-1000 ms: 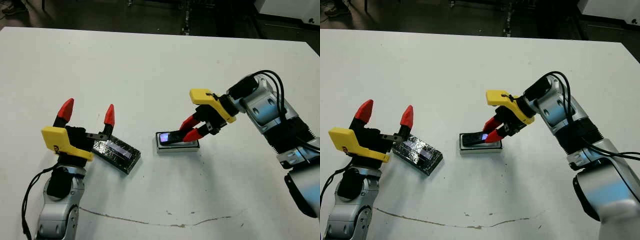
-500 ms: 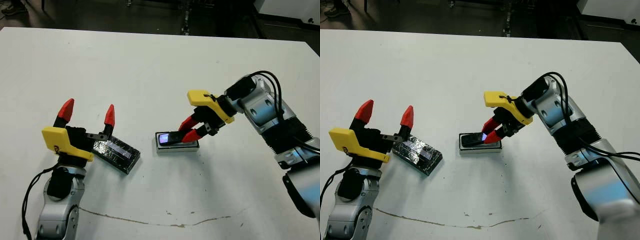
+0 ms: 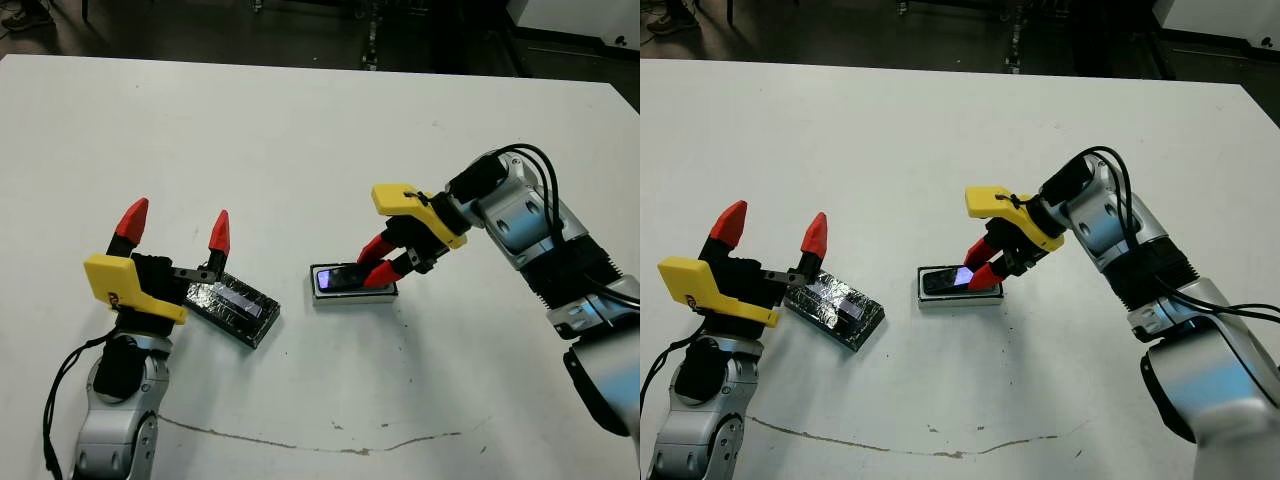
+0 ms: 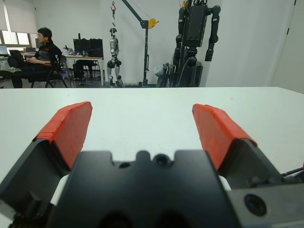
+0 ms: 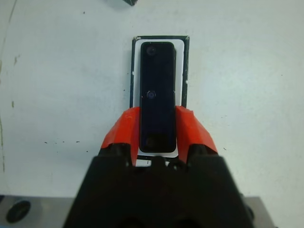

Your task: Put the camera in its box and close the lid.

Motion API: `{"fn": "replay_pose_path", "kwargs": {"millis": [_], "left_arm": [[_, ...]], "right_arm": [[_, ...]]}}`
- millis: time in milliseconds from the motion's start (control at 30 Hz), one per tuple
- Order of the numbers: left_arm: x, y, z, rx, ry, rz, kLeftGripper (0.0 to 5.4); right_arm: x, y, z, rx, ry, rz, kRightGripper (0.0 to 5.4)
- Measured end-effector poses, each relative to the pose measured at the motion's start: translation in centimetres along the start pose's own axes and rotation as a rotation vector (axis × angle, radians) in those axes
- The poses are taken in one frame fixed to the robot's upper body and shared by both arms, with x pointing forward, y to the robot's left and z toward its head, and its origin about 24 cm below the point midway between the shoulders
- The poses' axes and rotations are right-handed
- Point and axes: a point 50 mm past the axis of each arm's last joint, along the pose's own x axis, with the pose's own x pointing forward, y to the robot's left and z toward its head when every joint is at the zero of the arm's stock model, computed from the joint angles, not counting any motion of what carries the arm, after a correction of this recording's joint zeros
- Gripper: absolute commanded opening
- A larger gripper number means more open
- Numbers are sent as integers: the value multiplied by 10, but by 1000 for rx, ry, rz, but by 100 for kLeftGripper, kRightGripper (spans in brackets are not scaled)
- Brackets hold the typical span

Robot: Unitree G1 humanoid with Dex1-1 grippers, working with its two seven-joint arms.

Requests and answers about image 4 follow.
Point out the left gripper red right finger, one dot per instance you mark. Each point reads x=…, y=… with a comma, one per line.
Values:
x=218, y=130

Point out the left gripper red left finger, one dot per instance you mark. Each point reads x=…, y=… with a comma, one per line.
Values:
x=69, y=128

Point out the black office chair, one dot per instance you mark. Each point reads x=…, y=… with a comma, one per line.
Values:
x=57, y=78

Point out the person legs under desk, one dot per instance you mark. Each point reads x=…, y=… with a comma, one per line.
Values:
x=83, y=69

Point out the white desk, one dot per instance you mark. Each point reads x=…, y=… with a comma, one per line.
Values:
x=102, y=71

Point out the folded black stands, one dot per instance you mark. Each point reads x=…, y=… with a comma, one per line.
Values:
x=167, y=76

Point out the seated person black shirt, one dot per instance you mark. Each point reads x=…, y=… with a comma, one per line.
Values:
x=45, y=54

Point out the black computer monitors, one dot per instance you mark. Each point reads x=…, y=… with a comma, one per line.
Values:
x=88, y=47

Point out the clear plastic bag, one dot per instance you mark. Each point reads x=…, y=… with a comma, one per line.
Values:
x=158, y=70

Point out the small silver humanoid robot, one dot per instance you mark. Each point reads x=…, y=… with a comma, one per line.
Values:
x=113, y=47

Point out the large black humanoid robot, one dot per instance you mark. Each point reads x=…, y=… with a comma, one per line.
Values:
x=194, y=28

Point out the red hoist hook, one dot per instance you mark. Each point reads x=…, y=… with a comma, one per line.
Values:
x=113, y=6

